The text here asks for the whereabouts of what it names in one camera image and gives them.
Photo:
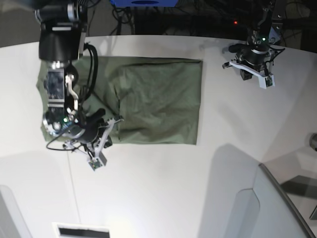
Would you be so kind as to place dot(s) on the green t-shirt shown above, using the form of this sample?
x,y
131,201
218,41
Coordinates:
x,y
158,98

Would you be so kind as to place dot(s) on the blue bin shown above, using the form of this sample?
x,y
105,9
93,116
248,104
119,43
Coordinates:
x,y
140,3

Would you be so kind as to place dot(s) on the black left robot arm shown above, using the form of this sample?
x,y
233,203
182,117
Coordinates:
x,y
264,24

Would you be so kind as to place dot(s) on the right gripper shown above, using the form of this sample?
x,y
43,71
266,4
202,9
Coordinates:
x,y
81,127

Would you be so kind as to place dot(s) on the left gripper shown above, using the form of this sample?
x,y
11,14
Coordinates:
x,y
255,52

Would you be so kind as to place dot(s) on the grey monitor edge panel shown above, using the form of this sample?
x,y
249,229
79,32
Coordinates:
x,y
287,201

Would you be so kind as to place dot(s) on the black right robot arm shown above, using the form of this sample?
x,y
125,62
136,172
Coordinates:
x,y
64,24

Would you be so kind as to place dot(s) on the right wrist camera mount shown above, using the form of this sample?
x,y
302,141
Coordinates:
x,y
99,146

